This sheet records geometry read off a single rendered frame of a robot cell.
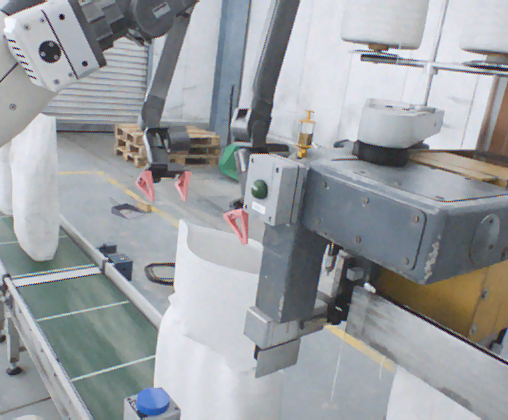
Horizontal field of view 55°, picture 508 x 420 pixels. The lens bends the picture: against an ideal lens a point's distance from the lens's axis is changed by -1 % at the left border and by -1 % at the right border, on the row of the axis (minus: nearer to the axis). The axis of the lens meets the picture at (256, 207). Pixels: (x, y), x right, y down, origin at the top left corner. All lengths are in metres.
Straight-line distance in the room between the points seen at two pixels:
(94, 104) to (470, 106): 5.69
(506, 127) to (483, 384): 0.52
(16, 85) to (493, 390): 0.94
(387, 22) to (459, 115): 5.52
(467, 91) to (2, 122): 5.87
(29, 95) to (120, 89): 7.70
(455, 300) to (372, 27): 0.53
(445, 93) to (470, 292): 5.77
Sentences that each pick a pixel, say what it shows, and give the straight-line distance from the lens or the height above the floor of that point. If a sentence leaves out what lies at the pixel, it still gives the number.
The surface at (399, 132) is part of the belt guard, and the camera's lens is 0.78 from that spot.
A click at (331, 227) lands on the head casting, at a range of 0.69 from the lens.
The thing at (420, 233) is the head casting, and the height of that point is 1.30.
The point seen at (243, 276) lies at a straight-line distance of 1.05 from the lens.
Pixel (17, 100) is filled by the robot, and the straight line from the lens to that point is 1.03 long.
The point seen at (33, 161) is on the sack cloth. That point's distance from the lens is 2.52.
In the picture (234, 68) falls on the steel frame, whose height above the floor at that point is 1.31.
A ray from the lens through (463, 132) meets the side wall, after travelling 6.46.
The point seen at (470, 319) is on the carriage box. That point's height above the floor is 1.09.
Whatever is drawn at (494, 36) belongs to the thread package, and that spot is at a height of 1.55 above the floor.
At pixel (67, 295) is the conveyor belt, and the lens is 2.32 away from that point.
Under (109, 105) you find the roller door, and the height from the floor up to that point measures 0.46.
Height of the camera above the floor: 1.46
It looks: 16 degrees down
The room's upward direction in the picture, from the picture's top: 8 degrees clockwise
